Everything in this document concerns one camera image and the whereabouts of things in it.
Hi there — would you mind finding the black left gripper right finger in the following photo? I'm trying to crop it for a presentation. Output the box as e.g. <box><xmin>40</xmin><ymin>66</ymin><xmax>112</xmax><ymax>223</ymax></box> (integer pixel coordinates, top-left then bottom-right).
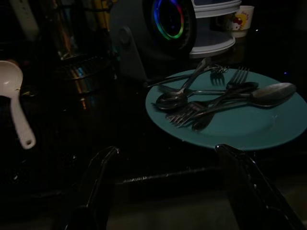
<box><xmin>214</xmin><ymin>143</ymin><xmax>302</xmax><ymax>230</ymax></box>

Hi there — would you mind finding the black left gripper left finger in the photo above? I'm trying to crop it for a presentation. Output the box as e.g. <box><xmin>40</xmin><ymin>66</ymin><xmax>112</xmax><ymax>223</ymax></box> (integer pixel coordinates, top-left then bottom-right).
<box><xmin>54</xmin><ymin>146</ymin><xmax>120</xmax><ymax>230</ymax></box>

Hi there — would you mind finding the teal plate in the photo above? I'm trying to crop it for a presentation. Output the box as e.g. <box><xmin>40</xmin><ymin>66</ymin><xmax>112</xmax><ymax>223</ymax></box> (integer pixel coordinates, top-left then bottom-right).
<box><xmin>145</xmin><ymin>68</ymin><xmax>307</xmax><ymax>152</ymax></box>

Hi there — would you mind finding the steel fork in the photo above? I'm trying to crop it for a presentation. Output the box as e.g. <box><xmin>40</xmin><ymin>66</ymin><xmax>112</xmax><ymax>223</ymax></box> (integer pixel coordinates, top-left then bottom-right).
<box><xmin>165</xmin><ymin>81</ymin><xmax>259</xmax><ymax>127</ymax></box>
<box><xmin>206</xmin><ymin>66</ymin><xmax>250</xmax><ymax>108</ymax></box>
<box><xmin>206</xmin><ymin>64</ymin><xmax>230</xmax><ymax>86</ymax></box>

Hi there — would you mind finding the large steel spoon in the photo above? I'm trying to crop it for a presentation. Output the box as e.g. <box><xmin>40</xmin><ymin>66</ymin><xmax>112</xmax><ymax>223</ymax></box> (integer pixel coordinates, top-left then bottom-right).
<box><xmin>191</xmin><ymin>82</ymin><xmax>297</xmax><ymax>132</ymax></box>

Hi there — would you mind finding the metal utensil holder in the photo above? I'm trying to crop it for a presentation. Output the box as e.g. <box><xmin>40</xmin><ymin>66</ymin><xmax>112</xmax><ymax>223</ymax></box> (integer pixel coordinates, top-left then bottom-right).
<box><xmin>47</xmin><ymin>0</ymin><xmax>116</xmax><ymax>111</ymax></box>

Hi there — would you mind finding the white plastic ladle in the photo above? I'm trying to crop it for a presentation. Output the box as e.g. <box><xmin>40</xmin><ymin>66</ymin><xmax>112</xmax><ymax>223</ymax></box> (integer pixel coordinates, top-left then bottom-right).
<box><xmin>0</xmin><ymin>60</ymin><xmax>36</xmax><ymax>150</ymax></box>

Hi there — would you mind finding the white tiered food container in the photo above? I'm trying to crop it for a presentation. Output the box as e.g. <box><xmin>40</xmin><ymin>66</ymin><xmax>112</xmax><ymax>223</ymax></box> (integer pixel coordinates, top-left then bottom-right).
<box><xmin>189</xmin><ymin>0</ymin><xmax>242</xmax><ymax>58</ymax></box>

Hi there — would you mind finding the white printed cup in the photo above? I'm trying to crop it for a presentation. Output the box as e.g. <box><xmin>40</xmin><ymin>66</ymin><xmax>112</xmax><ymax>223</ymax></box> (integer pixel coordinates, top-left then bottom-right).
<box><xmin>231</xmin><ymin>5</ymin><xmax>255</xmax><ymax>38</ymax></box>

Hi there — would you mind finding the white plastic utensil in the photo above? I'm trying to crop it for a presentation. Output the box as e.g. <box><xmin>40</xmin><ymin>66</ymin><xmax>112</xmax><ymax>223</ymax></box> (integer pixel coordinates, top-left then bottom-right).
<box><xmin>9</xmin><ymin>0</ymin><xmax>39</xmax><ymax>41</ymax></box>

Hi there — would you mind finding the yellow utensil handle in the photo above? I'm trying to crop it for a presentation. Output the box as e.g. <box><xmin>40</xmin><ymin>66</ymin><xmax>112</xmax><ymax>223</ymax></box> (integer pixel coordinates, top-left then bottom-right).
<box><xmin>92</xmin><ymin>0</ymin><xmax>115</xmax><ymax>33</ymax></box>

